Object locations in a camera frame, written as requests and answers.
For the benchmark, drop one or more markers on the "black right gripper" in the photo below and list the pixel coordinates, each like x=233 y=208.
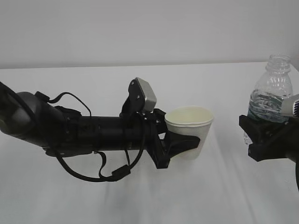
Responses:
x=269 y=140

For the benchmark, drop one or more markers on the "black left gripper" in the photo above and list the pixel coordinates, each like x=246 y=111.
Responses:
x=116 y=133

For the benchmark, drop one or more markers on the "white paper cup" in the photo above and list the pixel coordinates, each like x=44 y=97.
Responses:
x=190 y=120

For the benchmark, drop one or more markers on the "clear green-label water bottle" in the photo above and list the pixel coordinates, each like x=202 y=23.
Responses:
x=273 y=86

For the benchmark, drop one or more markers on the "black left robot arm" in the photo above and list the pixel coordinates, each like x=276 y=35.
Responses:
x=37 y=119

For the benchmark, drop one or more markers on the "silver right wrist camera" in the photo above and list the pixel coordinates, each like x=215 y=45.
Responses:
x=290 y=107

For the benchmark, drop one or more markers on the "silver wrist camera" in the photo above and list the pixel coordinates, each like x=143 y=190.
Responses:
x=141 y=95
x=290 y=107

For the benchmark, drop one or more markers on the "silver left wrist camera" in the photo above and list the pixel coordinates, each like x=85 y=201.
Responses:
x=141 y=95

